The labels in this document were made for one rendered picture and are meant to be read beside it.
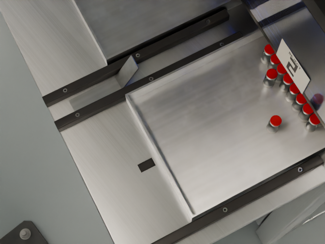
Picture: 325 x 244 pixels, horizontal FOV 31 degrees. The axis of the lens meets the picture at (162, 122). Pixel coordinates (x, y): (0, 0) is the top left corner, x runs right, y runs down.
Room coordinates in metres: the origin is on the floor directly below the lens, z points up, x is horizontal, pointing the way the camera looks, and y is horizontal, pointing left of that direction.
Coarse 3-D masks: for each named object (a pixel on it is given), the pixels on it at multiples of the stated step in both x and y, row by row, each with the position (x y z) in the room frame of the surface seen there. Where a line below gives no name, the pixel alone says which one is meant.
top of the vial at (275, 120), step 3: (273, 117) 0.34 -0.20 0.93; (276, 117) 0.34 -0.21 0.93; (279, 117) 0.34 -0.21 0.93; (270, 120) 0.34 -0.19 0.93; (273, 120) 0.34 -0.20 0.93; (276, 120) 0.34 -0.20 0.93; (279, 120) 0.33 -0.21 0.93; (273, 123) 0.33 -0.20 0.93; (276, 123) 0.33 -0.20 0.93; (279, 123) 0.33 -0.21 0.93
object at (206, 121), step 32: (256, 32) 0.52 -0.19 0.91; (192, 64) 0.46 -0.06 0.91; (224, 64) 0.47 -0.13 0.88; (256, 64) 0.47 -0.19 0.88; (128, 96) 0.40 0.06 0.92; (160, 96) 0.41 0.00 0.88; (192, 96) 0.41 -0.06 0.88; (224, 96) 0.41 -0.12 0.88; (256, 96) 0.40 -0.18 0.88; (160, 128) 0.35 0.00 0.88; (192, 128) 0.34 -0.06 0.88; (224, 128) 0.34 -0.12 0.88; (256, 128) 0.34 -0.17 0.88; (288, 128) 0.33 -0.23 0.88; (320, 128) 0.33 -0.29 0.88; (160, 160) 0.28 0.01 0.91; (192, 160) 0.28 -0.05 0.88; (224, 160) 0.28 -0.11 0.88; (256, 160) 0.28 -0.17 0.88; (288, 160) 0.27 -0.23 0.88; (192, 192) 0.22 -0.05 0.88; (224, 192) 0.22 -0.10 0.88
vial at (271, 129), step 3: (270, 123) 0.33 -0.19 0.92; (267, 126) 0.33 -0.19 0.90; (270, 126) 0.33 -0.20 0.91; (273, 126) 0.33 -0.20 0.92; (276, 126) 0.32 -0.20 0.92; (279, 126) 0.33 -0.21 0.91; (267, 129) 0.33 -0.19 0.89; (270, 129) 0.33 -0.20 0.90; (273, 129) 0.32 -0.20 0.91; (276, 129) 0.32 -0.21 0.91; (270, 132) 0.33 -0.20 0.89; (273, 132) 0.32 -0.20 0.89; (276, 132) 0.33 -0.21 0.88
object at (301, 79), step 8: (280, 48) 0.43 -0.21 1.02; (288, 48) 0.42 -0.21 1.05; (280, 56) 0.43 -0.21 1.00; (288, 56) 0.41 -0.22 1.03; (296, 64) 0.39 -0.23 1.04; (288, 72) 0.40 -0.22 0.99; (296, 72) 0.38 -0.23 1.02; (304, 72) 0.37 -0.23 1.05; (296, 80) 0.38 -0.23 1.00; (304, 80) 0.37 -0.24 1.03; (304, 88) 0.36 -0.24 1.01
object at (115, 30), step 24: (72, 0) 0.63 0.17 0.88; (96, 0) 0.63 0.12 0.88; (120, 0) 0.63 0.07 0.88; (144, 0) 0.62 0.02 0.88; (168, 0) 0.62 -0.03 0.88; (192, 0) 0.62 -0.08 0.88; (216, 0) 0.61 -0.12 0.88; (240, 0) 0.60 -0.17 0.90; (96, 24) 0.58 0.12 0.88; (120, 24) 0.57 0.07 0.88; (144, 24) 0.57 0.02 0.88; (168, 24) 0.57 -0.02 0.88; (192, 24) 0.56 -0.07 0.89; (120, 48) 0.52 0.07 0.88
